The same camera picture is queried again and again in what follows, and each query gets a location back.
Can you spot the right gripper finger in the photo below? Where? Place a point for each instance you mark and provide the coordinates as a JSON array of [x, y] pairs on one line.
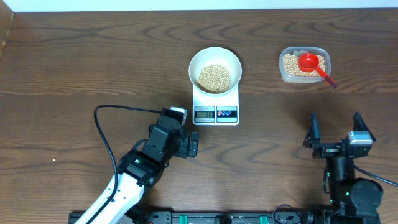
[[359, 125], [313, 134]]

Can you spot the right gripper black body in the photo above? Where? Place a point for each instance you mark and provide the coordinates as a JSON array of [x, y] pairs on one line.
[[326, 150]]

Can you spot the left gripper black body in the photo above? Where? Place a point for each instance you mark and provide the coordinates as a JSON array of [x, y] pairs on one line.
[[178, 147]]

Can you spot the red measuring scoop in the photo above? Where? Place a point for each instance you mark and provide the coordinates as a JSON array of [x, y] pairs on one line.
[[309, 62]]

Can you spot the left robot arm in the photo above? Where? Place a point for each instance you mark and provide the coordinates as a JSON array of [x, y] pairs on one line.
[[140, 169]]

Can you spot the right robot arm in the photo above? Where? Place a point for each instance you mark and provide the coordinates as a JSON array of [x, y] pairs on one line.
[[352, 199]]

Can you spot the white digital kitchen scale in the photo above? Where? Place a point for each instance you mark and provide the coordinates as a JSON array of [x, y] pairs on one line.
[[216, 109]]

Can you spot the soybeans in bowl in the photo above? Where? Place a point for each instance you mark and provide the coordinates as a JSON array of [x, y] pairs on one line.
[[214, 79]]

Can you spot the white round bowl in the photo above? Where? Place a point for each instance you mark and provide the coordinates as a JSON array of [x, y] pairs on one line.
[[215, 56]]

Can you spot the clear plastic container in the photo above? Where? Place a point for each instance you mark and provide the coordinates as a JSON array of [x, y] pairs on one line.
[[324, 58]]

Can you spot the soybeans in container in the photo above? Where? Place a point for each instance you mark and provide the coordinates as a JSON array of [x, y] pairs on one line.
[[291, 66]]

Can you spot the cardboard box at left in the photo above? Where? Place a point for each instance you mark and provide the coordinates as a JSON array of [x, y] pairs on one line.
[[6, 18]]

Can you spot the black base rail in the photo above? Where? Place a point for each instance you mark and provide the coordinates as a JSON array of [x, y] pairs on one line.
[[167, 217]]

